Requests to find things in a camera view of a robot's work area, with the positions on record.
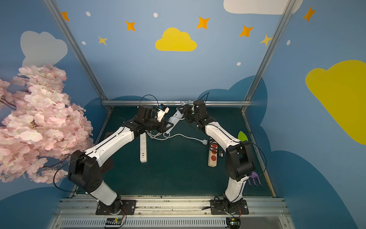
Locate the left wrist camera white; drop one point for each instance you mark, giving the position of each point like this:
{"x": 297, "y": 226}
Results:
{"x": 162, "y": 110}

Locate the white power strip with cord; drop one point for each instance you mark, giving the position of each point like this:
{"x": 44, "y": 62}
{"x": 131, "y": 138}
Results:
{"x": 173, "y": 120}

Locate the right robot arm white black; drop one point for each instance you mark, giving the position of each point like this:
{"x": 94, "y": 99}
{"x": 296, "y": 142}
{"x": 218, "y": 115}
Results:
{"x": 240, "y": 162}

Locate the purple pink garden fork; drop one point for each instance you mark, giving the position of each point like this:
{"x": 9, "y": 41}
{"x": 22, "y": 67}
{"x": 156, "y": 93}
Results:
{"x": 254, "y": 180}

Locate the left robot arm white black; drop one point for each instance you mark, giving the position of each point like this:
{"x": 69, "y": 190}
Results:
{"x": 85, "y": 169}

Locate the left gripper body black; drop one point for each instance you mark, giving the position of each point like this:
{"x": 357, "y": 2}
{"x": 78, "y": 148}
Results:
{"x": 165, "y": 126}

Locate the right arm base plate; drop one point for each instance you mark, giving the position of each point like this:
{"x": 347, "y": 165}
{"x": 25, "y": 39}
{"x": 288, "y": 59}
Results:
{"x": 221, "y": 207}

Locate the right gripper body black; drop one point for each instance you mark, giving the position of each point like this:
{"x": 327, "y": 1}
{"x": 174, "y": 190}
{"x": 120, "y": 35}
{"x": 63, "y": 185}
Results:
{"x": 186, "y": 115}

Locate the green yellow garden trowel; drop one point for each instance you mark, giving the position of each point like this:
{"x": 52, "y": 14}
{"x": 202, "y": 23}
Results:
{"x": 242, "y": 136}

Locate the pink cherry blossom tree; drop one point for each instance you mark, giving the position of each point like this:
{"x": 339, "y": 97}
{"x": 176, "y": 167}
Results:
{"x": 44, "y": 127}

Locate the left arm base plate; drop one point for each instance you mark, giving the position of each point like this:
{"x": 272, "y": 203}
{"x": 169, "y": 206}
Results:
{"x": 117, "y": 208}

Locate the white power strip usb ports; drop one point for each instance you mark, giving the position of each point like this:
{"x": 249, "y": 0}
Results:
{"x": 143, "y": 148}

